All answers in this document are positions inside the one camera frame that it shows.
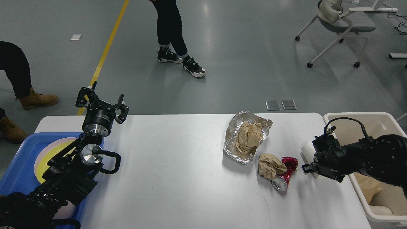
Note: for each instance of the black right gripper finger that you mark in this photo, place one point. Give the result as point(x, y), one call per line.
point(308, 168)

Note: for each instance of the pink plate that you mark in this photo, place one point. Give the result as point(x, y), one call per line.
point(44, 152)

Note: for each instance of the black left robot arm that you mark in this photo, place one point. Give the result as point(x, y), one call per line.
point(69, 177)

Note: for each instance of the yellow plate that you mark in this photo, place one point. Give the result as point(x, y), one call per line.
point(47, 162)

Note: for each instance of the brown paper ball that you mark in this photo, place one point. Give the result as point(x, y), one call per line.
point(269, 166)

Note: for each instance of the crushed red soda can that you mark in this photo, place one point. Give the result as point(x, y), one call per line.
point(281, 182)

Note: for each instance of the seated person in black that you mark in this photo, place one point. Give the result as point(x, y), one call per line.
point(15, 64)

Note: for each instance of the white desk leg base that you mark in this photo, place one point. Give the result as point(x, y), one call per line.
point(397, 55)

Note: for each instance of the tan boot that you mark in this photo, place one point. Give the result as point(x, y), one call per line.
point(11, 131)
point(34, 100)

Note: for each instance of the walking person dark trousers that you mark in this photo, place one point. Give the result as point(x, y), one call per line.
point(170, 39)

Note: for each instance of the white grey office chair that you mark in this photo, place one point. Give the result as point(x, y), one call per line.
point(347, 24)

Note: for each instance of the pink mug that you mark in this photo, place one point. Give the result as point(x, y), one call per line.
point(66, 211)

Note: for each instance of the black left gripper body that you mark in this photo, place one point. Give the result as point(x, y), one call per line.
point(99, 121)

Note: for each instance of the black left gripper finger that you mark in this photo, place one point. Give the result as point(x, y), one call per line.
point(120, 105)
point(88, 99)

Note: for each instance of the beige plastic bin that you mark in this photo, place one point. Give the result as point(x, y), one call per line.
point(376, 124)

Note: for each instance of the brown paper bag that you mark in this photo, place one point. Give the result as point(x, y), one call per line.
point(368, 185)

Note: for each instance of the metal floor socket plate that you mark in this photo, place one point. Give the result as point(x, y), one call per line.
point(272, 105)

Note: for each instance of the blue plastic tray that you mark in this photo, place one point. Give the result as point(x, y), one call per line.
point(19, 176)

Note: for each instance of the crumpled brown paper on foil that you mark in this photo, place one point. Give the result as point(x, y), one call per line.
point(248, 137)

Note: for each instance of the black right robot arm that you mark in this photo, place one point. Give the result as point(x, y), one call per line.
point(383, 158)

